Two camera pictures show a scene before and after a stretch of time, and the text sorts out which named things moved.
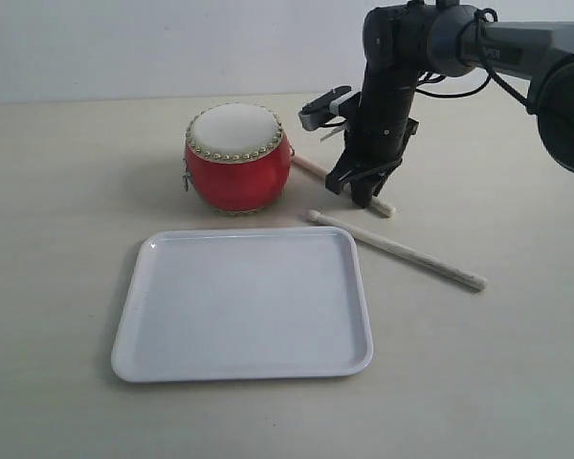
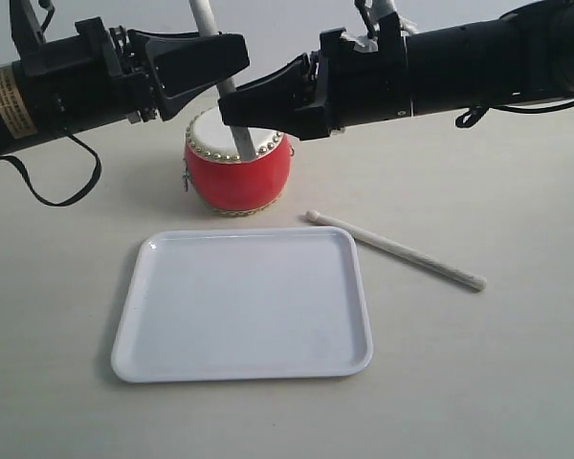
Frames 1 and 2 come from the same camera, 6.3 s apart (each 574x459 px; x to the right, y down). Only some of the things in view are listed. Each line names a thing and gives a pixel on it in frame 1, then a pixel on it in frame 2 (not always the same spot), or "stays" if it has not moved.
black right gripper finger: x=364 y=189 to x=308 y=123
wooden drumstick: x=377 y=205 to x=241 y=132
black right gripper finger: x=340 y=174 to x=270 y=102
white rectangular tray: x=229 y=303 stays
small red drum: x=237 y=158 stays
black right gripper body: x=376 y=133 to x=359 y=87
